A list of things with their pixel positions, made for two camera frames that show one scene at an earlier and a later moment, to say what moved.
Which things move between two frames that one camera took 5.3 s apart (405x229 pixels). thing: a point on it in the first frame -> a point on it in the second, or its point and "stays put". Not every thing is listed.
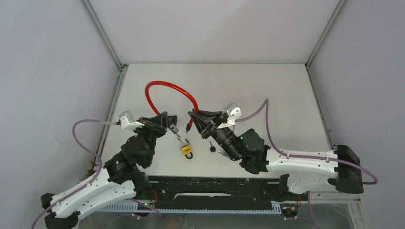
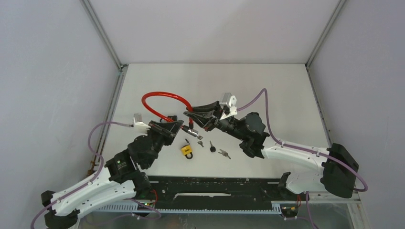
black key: x=212 y=148 stays put
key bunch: x=223 y=153 stays put
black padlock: x=172 y=119 stays put
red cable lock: x=149 y=83 -> x=185 y=128
